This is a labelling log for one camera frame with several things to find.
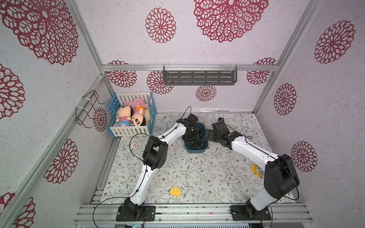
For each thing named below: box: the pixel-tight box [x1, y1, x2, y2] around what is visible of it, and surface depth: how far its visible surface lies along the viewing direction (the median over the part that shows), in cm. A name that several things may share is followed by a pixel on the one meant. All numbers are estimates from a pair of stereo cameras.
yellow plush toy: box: [170, 186, 182, 197], surface depth 81 cm
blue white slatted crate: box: [107, 91, 157, 138], surface depth 107 cm
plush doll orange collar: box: [130, 104, 146, 127], surface depth 102 cm
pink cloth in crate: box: [122, 97, 149, 110], surface depth 112 cm
